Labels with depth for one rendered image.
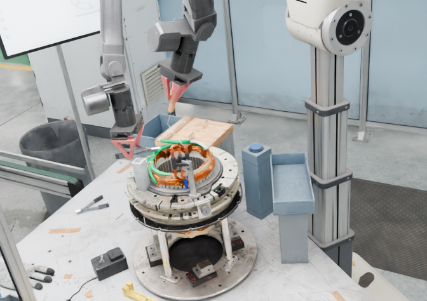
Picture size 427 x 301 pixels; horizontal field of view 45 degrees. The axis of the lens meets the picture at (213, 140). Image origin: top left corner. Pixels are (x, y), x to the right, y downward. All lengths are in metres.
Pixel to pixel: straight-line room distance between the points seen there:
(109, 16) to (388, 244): 1.99
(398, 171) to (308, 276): 2.00
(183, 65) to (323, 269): 0.73
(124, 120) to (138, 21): 2.40
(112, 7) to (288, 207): 0.70
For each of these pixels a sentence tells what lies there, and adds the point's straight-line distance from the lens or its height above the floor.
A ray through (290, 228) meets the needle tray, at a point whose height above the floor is 0.92.
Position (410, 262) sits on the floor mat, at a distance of 2.79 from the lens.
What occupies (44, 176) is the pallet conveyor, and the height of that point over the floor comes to 0.76.
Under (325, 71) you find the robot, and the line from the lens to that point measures 1.54.
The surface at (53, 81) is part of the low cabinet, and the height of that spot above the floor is 0.46.
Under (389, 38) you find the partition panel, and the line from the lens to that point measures 3.50.
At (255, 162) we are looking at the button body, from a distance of 1.64.
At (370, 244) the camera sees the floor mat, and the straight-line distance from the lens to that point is 2.86.
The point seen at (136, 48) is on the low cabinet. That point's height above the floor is 0.74.
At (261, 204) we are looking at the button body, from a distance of 1.73.
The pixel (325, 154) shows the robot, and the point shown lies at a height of 1.02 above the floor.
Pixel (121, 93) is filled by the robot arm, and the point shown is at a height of 1.36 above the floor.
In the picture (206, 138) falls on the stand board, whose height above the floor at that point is 1.06.
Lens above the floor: 1.87
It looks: 29 degrees down
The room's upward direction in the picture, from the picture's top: 7 degrees counter-clockwise
